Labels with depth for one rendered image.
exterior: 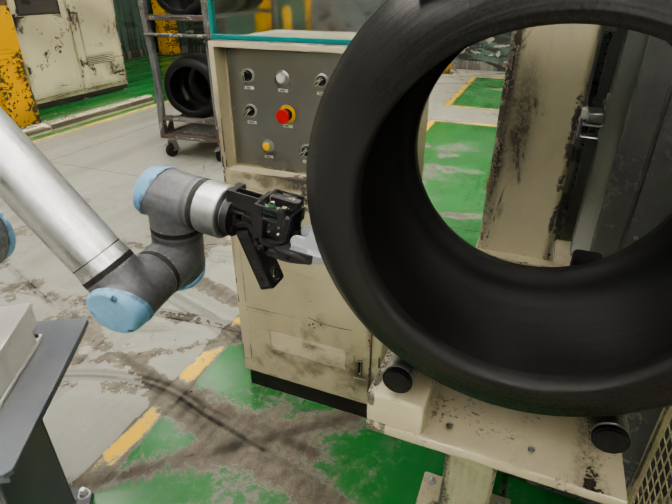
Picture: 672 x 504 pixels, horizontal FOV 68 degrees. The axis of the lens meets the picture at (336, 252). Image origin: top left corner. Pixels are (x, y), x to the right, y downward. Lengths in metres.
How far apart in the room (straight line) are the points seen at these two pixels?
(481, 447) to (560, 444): 0.12
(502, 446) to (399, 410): 0.16
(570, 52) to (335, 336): 1.14
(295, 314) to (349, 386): 0.33
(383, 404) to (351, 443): 1.07
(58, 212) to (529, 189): 0.77
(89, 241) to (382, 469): 1.27
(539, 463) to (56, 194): 0.80
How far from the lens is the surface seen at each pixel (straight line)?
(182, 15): 4.42
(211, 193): 0.81
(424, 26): 0.52
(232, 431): 1.91
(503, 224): 0.99
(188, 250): 0.91
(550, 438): 0.86
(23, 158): 0.84
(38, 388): 1.35
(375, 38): 0.55
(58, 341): 1.47
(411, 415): 0.78
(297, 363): 1.85
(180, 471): 1.85
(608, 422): 0.75
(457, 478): 1.45
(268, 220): 0.76
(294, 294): 1.67
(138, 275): 0.83
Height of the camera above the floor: 1.41
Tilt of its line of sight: 29 degrees down
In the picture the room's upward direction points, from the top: straight up
